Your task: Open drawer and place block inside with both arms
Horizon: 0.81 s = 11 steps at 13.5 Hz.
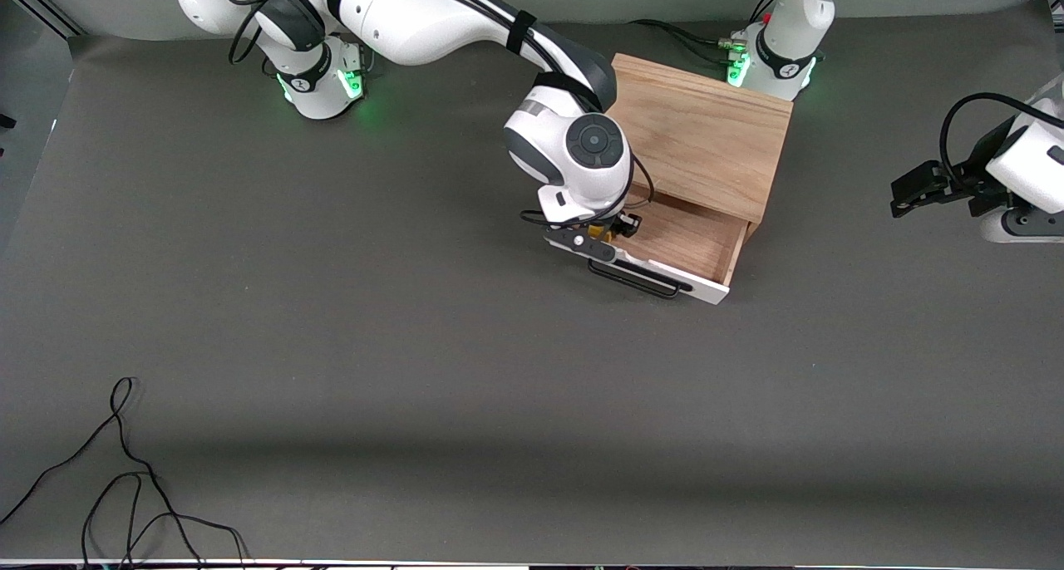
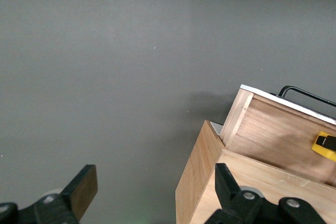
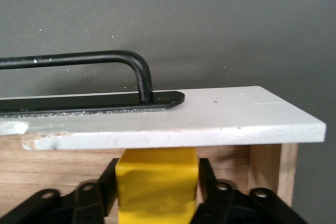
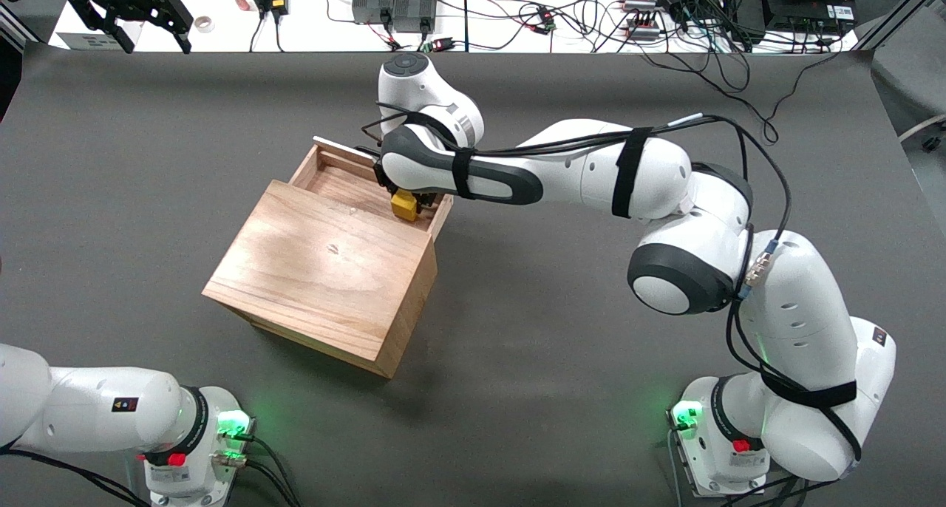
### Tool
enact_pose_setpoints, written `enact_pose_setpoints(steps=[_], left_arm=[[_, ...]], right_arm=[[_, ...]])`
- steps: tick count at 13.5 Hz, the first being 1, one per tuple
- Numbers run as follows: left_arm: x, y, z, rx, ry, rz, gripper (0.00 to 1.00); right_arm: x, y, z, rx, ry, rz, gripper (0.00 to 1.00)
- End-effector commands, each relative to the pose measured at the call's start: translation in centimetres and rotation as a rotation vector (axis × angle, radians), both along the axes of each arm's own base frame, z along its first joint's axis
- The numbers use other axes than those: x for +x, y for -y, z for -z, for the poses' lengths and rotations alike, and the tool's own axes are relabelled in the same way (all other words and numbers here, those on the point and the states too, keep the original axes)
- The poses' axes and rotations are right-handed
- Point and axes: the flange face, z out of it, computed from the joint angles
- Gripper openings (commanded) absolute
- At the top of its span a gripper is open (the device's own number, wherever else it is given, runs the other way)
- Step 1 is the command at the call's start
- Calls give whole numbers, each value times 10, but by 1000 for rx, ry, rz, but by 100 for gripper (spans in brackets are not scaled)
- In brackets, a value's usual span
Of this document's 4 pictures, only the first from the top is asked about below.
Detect black arm base cables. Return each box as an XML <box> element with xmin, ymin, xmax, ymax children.
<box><xmin>262</xmin><ymin>22</ymin><xmax>379</xmax><ymax>76</ymax></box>
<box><xmin>628</xmin><ymin>0</ymin><xmax>778</xmax><ymax>66</ymax></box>

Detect wooden drawer cabinet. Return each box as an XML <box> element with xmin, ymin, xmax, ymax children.
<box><xmin>611</xmin><ymin>52</ymin><xmax>795</xmax><ymax>243</ymax></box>

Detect black left arm base cables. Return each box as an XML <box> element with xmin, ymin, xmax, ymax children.
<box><xmin>628</xmin><ymin>0</ymin><xmax>778</xmax><ymax>66</ymax></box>

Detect dark grey table mat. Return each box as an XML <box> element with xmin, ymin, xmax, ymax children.
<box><xmin>0</xmin><ymin>1</ymin><xmax>1064</xmax><ymax>564</ymax></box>

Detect black right arm base cables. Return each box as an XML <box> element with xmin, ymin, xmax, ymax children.
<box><xmin>262</xmin><ymin>22</ymin><xmax>379</xmax><ymax>76</ymax></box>

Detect aluminium frame rail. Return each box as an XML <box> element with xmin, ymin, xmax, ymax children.
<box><xmin>0</xmin><ymin>0</ymin><xmax>86</xmax><ymax>39</ymax></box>

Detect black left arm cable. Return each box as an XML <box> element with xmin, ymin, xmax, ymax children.
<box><xmin>939</xmin><ymin>92</ymin><xmax>1064</xmax><ymax>172</ymax></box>

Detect black metal drawer handle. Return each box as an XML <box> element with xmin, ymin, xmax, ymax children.
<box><xmin>588</xmin><ymin>258</ymin><xmax>693</xmax><ymax>299</ymax></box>

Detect loose black table cable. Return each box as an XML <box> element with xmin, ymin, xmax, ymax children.
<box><xmin>0</xmin><ymin>376</ymin><xmax>250</xmax><ymax>569</ymax></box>

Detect white-fronted wooden drawer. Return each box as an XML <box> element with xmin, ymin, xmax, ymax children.
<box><xmin>544</xmin><ymin>186</ymin><xmax>749</xmax><ymax>305</ymax></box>

